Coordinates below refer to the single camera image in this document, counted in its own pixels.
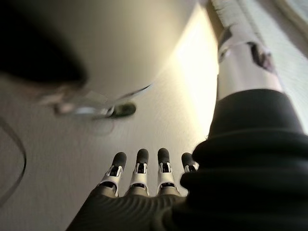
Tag right dark green robot foot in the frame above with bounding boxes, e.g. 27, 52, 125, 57
112, 102, 137, 119

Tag right silver robot leg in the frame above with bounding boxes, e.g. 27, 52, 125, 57
0, 0, 116, 121

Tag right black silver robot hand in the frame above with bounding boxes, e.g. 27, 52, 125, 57
66, 28, 308, 231

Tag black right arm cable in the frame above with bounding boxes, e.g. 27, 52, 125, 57
0, 117, 27, 208

